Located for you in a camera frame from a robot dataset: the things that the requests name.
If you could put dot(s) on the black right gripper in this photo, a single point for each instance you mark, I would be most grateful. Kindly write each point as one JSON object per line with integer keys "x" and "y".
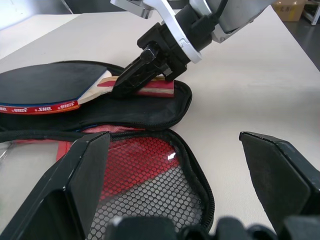
{"x": 170, "y": 57}

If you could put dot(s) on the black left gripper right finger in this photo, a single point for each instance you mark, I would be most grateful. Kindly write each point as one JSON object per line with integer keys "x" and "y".
{"x": 275, "y": 180}

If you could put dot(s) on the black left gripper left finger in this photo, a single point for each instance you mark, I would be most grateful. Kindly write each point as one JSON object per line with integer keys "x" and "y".
{"x": 57, "y": 190}

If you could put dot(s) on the black red mesh paddle case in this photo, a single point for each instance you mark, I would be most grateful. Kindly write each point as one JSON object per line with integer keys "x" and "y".
{"x": 150, "y": 117}

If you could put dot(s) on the black red table tennis paddle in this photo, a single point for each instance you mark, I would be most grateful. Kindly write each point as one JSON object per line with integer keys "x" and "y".
{"x": 45, "y": 82}

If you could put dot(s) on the brown cardboard box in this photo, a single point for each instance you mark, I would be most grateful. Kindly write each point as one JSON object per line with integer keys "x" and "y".
{"x": 287, "y": 10}

